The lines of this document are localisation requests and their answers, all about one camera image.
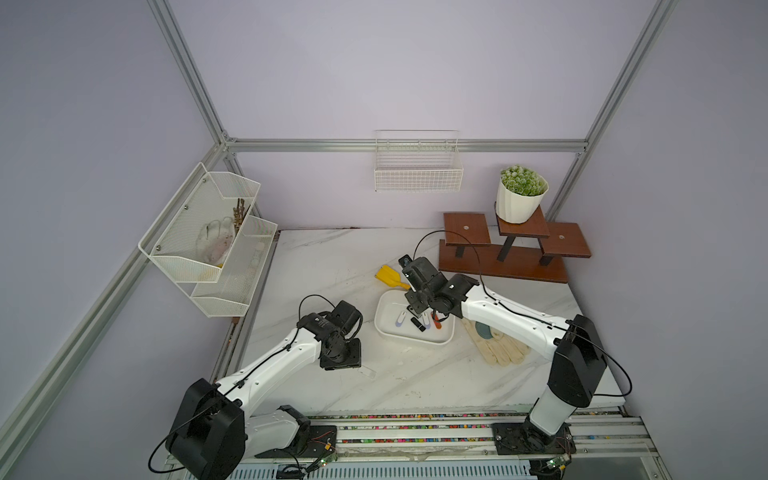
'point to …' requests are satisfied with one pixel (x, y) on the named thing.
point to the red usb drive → (436, 322)
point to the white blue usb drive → (400, 319)
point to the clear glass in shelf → (214, 240)
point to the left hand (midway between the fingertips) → (351, 366)
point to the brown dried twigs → (239, 213)
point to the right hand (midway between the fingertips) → (422, 293)
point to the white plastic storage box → (388, 306)
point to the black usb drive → (418, 324)
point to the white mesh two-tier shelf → (220, 291)
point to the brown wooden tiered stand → (533, 250)
